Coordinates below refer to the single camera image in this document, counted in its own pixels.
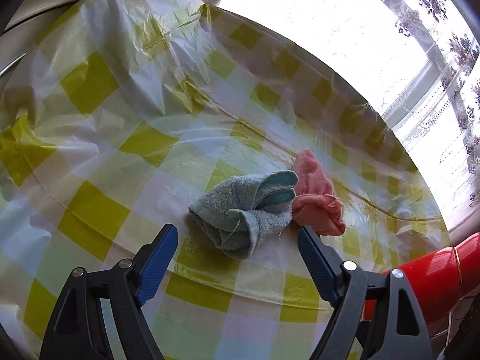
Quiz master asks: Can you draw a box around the white lace floral curtain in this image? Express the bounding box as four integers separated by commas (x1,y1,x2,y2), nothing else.
352,0,480,226

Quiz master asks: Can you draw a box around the salmon pink towel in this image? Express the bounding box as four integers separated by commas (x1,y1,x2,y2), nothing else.
290,149,346,238

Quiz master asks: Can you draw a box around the pale blue grey towel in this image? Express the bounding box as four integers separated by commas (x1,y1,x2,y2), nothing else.
188,170,299,259

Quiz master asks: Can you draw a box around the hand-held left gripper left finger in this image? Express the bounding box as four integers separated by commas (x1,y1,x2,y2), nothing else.
39,223,179,360

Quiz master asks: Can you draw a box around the yellow checked plastic tablecloth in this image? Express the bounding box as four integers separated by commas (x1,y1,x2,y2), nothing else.
0,0,451,360

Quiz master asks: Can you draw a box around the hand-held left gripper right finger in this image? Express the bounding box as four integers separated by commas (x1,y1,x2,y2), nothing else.
297,226,432,360

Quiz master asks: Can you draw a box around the red plastic thermos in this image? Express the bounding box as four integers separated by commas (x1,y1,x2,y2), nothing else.
363,232,480,340

